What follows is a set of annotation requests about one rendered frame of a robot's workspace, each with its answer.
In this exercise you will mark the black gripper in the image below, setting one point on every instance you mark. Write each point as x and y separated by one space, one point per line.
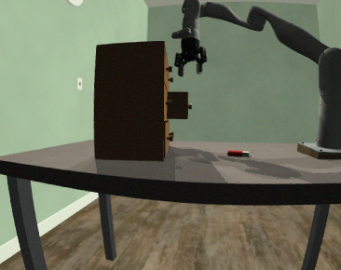
190 48

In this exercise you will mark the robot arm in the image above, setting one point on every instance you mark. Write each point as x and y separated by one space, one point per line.
293 37

